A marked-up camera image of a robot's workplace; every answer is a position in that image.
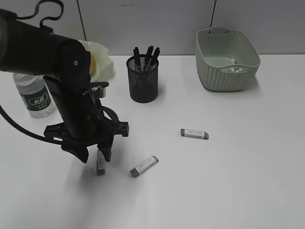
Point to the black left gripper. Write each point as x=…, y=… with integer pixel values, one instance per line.
x=85, y=119

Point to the grey white eraser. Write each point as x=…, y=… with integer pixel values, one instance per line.
x=100, y=164
x=194, y=134
x=144, y=166

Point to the yellow mango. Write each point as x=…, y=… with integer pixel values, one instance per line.
x=92, y=68

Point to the clear water bottle green label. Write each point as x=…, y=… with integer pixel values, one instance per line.
x=35, y=95

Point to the black marker pen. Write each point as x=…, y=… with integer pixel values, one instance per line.
x=137, y=59
x=147, y=58
x=154, y=58

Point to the waste paper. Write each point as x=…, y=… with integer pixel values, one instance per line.
x=231, y=61

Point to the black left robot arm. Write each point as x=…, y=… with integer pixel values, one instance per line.
x=64, y=64

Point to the pale green wavy plate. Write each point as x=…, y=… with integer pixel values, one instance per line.
x=104, y=65

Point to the black mesh pen holder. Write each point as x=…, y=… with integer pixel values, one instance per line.
x=143, y=86

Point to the pale green woven basket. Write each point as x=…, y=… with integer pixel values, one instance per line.
x=213, y=46

